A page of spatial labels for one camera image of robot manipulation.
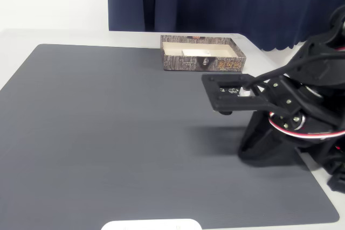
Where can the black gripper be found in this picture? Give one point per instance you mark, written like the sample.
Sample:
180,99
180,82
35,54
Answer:
259,138

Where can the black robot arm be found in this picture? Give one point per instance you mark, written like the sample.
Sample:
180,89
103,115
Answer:
315,63

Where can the bark print cardboard box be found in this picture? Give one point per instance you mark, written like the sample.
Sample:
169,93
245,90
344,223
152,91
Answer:
178,63

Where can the white flat device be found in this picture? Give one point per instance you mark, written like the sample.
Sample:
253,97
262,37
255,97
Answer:
151,225

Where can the grey rubber desk mat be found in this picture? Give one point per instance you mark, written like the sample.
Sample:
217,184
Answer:
107,133

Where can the black wrist camera mount plate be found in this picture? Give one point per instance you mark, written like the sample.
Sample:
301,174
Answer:
215,95

